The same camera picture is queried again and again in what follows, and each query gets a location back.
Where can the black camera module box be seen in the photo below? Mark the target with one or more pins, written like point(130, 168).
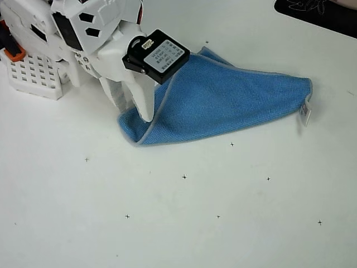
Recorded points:
point(164, 60)

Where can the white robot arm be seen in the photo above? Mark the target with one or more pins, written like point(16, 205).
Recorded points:
point(111, 14)

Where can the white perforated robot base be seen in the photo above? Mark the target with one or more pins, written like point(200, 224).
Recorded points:
point(30, 72)

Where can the blue microfibre cloth white tag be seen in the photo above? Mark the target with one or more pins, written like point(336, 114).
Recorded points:
point(223, 106)

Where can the black mat with line drawing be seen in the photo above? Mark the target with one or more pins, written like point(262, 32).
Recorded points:
point(320, 19)

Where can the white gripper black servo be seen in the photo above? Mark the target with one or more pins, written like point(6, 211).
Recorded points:
point(111, 62)

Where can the orange and black clamp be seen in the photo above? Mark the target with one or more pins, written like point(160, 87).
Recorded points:
point(15, 54)

